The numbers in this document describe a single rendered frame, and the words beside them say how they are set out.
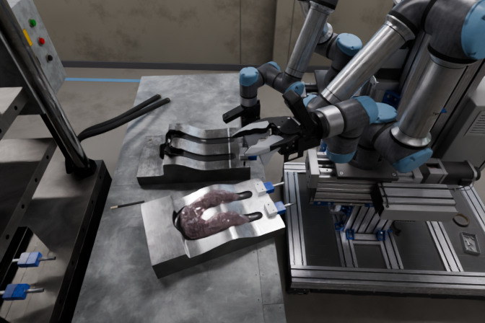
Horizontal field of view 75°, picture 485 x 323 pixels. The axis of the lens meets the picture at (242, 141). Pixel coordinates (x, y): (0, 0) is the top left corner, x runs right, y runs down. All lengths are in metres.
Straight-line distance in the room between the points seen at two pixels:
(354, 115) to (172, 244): 0.75
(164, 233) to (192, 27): 2.58
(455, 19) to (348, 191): 0.76
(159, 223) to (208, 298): 0.31
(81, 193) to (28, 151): 0.28
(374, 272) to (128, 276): 1.30
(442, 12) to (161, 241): 1.06
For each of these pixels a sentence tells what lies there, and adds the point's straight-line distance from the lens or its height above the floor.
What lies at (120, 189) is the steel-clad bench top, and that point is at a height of 0.80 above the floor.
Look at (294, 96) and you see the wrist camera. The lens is 0.69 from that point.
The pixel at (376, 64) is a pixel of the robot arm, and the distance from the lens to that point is 0.94.
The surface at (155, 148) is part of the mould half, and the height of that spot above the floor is 0.86.
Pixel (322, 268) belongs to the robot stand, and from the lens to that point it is 1.92.
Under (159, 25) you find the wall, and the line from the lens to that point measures 3.54.
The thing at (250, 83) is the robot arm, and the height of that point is 1.23.
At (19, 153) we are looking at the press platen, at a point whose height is 1.04.
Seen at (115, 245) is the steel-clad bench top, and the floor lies 0.80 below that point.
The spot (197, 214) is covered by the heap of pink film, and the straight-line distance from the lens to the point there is 1.25.
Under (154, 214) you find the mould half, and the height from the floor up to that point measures 0.91.
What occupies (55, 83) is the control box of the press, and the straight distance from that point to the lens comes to 1.71.
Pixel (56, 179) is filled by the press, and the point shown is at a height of 0.78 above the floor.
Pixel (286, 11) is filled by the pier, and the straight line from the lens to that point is 3.16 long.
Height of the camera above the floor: 1.95
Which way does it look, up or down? 45 degrees down
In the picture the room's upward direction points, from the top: straight up
